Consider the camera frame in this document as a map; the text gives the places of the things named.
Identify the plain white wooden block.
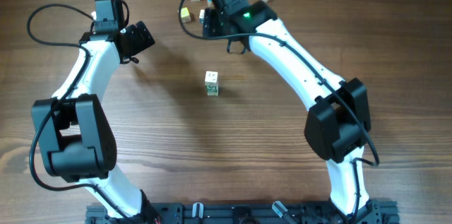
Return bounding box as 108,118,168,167
204,71,218,87

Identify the white block green side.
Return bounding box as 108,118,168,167
206,86,219,96

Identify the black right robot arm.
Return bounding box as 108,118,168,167
203,1,379,223

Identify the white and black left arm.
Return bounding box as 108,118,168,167
29,21,162,223

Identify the white and blue block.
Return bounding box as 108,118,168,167
198,9,205,24

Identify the yellow top block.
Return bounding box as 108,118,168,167
180,7,191,23

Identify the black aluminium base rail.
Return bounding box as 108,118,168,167
84,200,400,224

